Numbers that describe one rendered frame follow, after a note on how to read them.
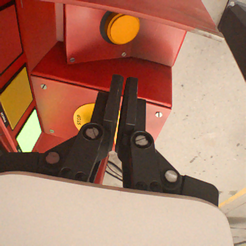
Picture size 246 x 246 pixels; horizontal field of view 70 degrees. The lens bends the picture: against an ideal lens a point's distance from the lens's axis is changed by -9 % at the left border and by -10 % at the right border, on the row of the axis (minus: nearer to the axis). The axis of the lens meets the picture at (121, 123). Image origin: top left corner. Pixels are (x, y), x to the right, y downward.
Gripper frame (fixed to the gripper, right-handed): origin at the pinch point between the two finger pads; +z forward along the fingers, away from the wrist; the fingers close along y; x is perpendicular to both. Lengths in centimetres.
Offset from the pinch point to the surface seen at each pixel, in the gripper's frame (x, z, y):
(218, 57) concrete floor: -33, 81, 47
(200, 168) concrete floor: -138, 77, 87
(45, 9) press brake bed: -7.9, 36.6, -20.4
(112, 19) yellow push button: 1.1, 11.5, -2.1
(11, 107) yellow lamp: -4.8, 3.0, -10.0
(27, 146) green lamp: -11.6, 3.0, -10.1
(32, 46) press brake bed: -13.8, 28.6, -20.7
